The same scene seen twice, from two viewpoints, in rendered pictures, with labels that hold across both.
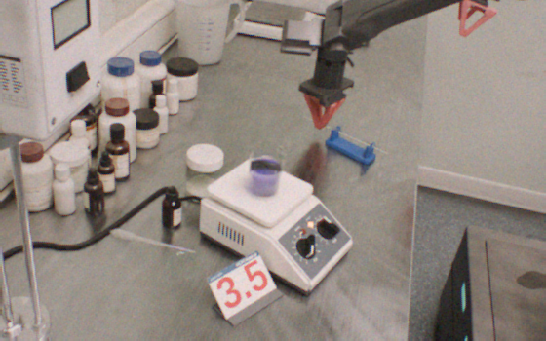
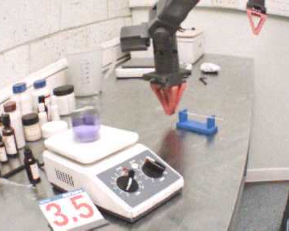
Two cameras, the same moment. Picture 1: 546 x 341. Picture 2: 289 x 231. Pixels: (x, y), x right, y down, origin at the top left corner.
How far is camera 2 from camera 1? 0.40 m
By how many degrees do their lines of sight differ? 17
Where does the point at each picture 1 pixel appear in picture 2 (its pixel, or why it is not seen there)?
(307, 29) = (138, 29)
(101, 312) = not seen: outside the picture
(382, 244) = (215, 181)
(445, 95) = (276, 118)
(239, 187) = (68, 139)
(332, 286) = (160, 216)
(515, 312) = not seen: outside the picture
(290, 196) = (111, 141)
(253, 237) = (78, 176)
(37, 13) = not seen: outside the picture
